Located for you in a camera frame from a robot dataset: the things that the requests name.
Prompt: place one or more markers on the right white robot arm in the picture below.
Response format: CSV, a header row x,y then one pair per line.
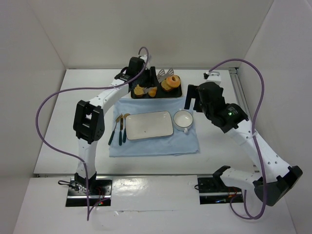
x,y
275,176

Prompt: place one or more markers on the black rectangular tray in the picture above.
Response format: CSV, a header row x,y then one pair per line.
x,y
175,93

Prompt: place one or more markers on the white bowl with handles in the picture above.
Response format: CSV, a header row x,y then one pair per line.
x,y
183,121

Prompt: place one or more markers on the sugared donut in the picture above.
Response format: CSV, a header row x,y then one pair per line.
x,y
173,81

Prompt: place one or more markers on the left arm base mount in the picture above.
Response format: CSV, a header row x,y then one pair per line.
x,y
99,194

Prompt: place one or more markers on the white rectangular plate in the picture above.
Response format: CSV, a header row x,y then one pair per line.
x,y
149,125

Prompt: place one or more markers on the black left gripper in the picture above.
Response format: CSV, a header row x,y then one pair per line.
x,y
151,76

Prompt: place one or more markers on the gold spoon green handle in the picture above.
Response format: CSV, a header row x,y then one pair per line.
x,y
125,133

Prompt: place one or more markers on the gold knife green handle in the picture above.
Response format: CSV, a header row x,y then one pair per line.
x,y
120,130

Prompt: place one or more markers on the aluminium rail right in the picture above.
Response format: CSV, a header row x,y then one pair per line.
x,y
236,156

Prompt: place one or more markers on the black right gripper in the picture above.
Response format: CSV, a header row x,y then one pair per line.
x,y
195,96

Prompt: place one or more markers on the bread slice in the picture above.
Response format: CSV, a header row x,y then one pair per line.
x,y
166,87
138,91

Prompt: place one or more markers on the bread slice left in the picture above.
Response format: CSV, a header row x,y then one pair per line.
x,y
138,91

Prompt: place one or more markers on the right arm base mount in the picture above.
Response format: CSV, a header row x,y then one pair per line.
x,y
211,192

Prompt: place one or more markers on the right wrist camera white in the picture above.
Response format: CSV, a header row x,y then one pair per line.
x,y
213,76

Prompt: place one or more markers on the gold fork green handle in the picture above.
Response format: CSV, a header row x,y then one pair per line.
x,y
113,132

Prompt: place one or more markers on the croissant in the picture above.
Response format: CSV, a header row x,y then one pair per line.
x,y
152,92

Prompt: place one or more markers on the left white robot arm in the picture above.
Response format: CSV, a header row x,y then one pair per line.
x,y
89,116

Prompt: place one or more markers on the bread slice right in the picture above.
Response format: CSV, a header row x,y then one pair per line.
x,y
166,87

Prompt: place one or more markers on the silver metal tongs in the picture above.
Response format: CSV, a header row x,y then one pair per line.
x,y
161,76

